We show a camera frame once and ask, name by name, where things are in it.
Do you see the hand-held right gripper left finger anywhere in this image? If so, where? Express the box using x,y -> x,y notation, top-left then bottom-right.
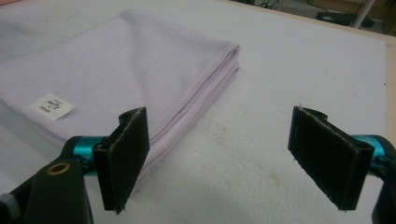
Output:
92,106 -> 150,215

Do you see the white desk leg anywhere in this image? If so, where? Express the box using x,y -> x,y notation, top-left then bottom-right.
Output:
353,0 -> 376,30

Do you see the white foam mat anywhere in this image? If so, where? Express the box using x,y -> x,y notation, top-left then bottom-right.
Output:
0,0 -> 389,224

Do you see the lilac printed towel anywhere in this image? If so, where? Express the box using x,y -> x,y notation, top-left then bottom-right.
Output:
0,8 -> 241,190

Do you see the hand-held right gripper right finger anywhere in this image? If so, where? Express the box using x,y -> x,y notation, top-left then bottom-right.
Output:
287,105 -> 375,212

